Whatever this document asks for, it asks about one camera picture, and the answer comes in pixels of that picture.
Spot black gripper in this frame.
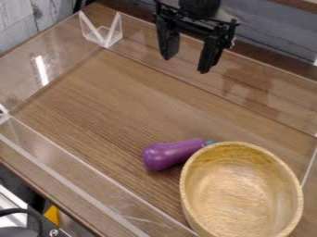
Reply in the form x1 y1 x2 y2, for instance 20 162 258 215
154 0 240 74

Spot purple toy eggplant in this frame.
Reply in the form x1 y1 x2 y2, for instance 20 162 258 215
142 138 214 170

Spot light wooden bowl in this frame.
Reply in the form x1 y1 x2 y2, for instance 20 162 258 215
179 142 304 237

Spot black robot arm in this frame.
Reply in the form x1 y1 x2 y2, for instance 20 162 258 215
154 0 240 74

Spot clear acrylic corner bracket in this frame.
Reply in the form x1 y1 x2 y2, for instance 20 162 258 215
78 12 123 48

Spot clear acrylic wall panel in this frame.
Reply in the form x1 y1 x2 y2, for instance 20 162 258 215
0 105 197 237

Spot black cable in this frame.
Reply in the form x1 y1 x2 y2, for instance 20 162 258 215
0 207 44 237

